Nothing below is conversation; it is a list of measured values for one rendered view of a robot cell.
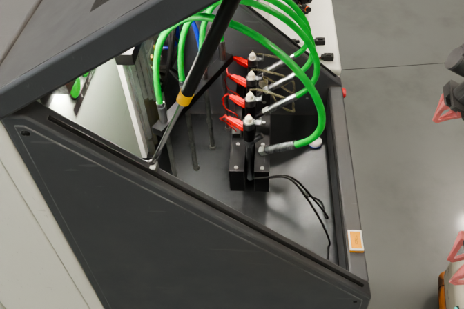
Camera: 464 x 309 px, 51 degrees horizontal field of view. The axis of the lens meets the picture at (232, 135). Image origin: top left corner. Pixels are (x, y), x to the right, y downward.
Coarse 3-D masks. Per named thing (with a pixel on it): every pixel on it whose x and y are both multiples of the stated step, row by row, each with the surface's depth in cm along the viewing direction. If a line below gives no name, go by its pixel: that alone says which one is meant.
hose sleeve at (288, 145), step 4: (276, 144) 101; (280, 144) 100; (284, 144) 99; (288, 144) 99; (292, 144) 98; (264, 148) 103; (268, 148) 102; (272, 148) 102; (276, 148) 101; (280, 148) 100; (284, 148) 99; (288, 148) 99; (292, 148) 98; (296, 148) 98; (268, 152) 103; (272, 152) 102
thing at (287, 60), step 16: (192, 16) 87; (208, 16) 85; (256, 32) 83; (160, 48) 96; (272, 48) 83; (288, 64) 84; (304, 80) 85; (160, 96) 107; (320, 112) 88; (320, 128) 91; (304, 144) 96
